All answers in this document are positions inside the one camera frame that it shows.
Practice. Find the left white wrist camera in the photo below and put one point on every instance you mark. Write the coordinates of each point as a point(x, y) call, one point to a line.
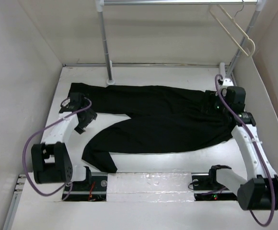
point(64, 103)

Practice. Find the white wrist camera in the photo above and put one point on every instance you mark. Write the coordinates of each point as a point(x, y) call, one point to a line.
point(64, 103)
point(224, 83)

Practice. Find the aluminium side rail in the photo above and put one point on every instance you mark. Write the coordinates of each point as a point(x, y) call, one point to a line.
point(237, 81)
point(14, 202)

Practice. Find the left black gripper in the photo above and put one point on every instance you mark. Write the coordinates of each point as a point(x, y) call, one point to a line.
point(90, 117)

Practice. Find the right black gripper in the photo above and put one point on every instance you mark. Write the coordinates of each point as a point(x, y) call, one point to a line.
point(209, 96)

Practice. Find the right aluminium side rail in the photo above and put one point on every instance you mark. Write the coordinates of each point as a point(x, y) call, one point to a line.
point(237, 81)

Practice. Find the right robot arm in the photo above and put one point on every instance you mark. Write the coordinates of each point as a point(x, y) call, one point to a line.
point(259, 191)

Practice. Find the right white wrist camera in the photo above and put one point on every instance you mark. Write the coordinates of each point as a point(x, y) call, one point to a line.
point(224, 83)

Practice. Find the left aluminium side rail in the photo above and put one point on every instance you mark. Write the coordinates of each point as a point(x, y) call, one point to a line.
point(14, 202)

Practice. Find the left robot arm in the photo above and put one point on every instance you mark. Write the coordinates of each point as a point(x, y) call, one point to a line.
point(50, 159)

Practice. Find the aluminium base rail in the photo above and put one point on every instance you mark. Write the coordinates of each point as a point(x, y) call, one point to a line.
point(146, 187)

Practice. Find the black trousers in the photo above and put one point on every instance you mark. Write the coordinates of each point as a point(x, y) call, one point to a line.
point(160, 120)

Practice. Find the metal clothes rack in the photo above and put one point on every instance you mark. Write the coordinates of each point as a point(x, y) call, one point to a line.
point(246, 46)

